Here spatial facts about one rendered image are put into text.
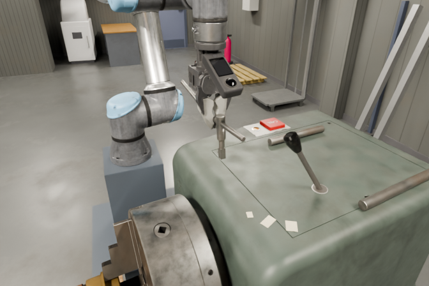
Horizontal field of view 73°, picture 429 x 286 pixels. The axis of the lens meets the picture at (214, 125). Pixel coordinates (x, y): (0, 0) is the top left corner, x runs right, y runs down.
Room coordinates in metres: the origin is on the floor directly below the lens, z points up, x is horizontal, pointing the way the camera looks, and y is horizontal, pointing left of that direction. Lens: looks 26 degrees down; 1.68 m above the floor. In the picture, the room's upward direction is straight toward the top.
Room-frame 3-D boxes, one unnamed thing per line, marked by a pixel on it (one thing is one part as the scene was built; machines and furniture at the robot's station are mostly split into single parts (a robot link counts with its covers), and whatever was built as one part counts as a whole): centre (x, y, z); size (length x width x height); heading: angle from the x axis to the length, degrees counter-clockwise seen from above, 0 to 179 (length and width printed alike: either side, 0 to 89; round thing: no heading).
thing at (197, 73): (0.67, 0.01, 1.50); 0.09 x 0.08 x 0.12; 28
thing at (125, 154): (0.92, 0.31, 1.15); 0.15 x 0.15 x 0.10
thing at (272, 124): (0.85, -0.19, 1.26); 0.06 x 0.06 x 0.02; 26
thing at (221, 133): (0.61, -0.02, 1.34); 0.02 x 0.02 x 0.12
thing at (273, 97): (4.15, -0.96, 0.93); 0.69 x 0.56 x 1.87; 111
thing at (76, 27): (6.87, 3.11, 0.67); 0.75 x 0.61 x 1.34; 21
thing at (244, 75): (5.49, -0.42, 0.05); 1.12 x 0.77 x 0.11; 21
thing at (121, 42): (6.98, 2.22, 0.37); 1.38 x 0.71 x 0.74; 22
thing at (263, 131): (0.84, -0.17, 1.23); 0.13 x 0.08 x 0.06; 116
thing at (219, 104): (0.67, 0.00, 1.39); 0.06 x 0.03 x 0.09; 28
